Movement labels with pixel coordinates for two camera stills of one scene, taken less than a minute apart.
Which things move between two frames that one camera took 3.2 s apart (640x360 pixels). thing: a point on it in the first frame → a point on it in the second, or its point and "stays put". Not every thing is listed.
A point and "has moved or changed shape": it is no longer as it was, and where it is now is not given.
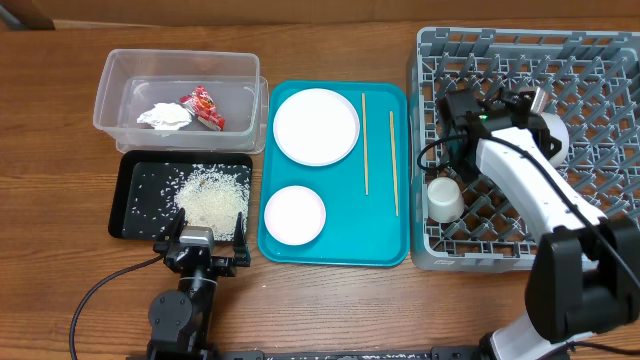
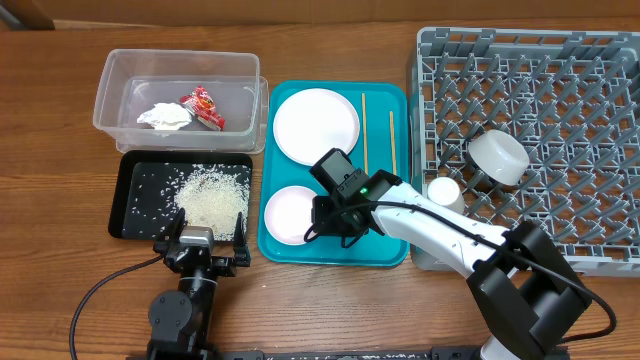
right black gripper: (543, 137) → (325, 225)
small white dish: (294, 215) stays put
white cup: (445, 200) stays put
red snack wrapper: (200, 104) stays put
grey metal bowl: (557, 129) has moved or changed shape
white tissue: (166, 116) stays put
